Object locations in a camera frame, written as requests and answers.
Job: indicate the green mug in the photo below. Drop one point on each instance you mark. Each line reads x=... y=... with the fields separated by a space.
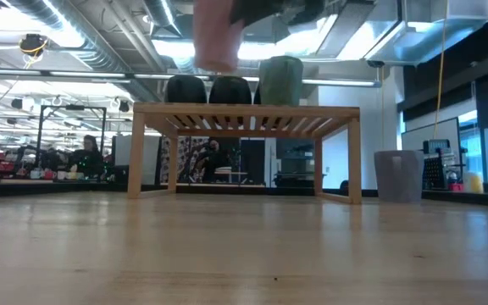
x=281 y=82

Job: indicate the black aluminium table frame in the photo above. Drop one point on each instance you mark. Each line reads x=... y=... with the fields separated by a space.
x=36 y=189

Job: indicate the long ceiling light strip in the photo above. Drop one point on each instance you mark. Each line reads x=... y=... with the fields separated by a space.
x=79 y=74

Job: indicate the small red container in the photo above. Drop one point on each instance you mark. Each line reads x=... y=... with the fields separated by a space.
x=456 y=187

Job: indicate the person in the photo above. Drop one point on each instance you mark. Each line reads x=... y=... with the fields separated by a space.
x=88 y=159
x=212 y=160

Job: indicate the black metal frame stand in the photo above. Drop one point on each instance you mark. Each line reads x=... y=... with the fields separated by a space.
x=72 y=108

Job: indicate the silver rectangular air duct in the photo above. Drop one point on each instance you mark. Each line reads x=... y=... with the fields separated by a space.
x=430 y=29

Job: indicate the silver spiral air duct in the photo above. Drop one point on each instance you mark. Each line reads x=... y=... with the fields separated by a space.
x=95 y=46

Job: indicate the pink mug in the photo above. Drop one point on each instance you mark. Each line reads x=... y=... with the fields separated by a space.
x=215 y=38

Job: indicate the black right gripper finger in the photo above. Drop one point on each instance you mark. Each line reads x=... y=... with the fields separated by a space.
x=250 y=9

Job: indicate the lavender grey mug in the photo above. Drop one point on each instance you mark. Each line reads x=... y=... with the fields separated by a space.
x=398 y=175

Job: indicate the white whiteboard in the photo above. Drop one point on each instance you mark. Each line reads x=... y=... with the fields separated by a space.
x=432 y=131

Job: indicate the dark mug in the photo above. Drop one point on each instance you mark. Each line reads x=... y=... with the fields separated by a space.
x=230 y=90
x=186 y=90

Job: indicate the yellow bottle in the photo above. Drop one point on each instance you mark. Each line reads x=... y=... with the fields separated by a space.
x=475 y=183

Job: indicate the slatted wooden rack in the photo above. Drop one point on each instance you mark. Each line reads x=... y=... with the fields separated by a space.
x=244 y=110

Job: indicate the black pegboard organiser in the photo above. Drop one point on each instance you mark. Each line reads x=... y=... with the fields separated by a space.
x=436 y=169

